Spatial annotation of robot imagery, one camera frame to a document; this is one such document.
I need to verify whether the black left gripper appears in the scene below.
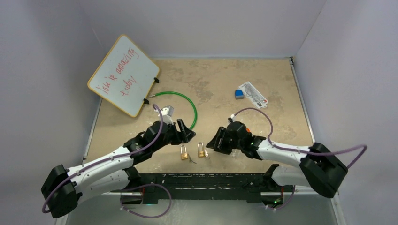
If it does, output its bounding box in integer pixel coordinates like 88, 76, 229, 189
152, 119, 195, 152

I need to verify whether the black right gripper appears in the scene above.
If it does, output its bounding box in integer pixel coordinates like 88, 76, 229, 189
207, 126, 243, 155

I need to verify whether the brass padlock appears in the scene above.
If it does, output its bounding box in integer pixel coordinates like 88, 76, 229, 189
198, 142, 206, 158
180, 145, 189, 160

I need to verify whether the green cable lock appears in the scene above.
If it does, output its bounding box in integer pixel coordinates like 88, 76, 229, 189
149, 91, 199, 129

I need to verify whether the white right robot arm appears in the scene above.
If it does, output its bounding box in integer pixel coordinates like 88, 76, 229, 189
206, 121, 348, 198

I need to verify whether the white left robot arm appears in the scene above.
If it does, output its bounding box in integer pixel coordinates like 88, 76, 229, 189
40, 119, 196, 218

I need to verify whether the blue whiteboard eraser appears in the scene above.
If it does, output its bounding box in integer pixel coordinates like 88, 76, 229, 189
234, 90, 245, 100

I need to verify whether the white printed card package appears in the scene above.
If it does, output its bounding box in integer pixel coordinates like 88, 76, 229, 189
238, 81, 268, 109

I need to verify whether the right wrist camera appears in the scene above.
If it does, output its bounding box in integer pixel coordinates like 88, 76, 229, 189
228, 114, 236, 123

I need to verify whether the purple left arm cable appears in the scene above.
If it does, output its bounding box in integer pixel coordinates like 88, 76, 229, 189
41, 104, 164, 214

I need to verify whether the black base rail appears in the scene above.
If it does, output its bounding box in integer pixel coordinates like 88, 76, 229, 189
121, 173, 293, 204

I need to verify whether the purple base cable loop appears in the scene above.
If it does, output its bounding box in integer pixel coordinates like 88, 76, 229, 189
120, 179, 176, 218

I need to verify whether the whiteboard with orange frame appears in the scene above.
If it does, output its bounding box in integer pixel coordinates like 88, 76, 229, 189
87, 34, 160, 117

